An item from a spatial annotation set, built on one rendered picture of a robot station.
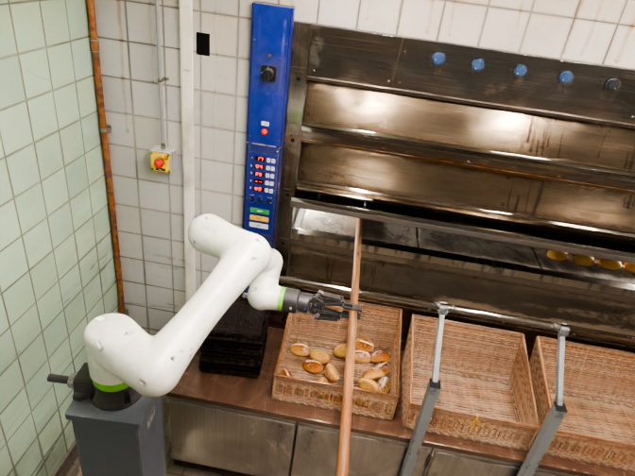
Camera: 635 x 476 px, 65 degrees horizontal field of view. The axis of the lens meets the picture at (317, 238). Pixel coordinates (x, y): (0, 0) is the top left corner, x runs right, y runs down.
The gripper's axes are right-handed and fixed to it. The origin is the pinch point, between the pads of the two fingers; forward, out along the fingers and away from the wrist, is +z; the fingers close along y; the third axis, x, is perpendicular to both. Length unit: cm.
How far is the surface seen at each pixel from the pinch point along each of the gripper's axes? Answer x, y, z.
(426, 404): 6.9, 34.1, 35.4
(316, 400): -6, 58, -8
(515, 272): -52, 2, 74
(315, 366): -26, 56, -11
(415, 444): 7, 58, 36
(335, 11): -54, -96, -24
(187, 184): -53, -15, -82
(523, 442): -3, 56, 83
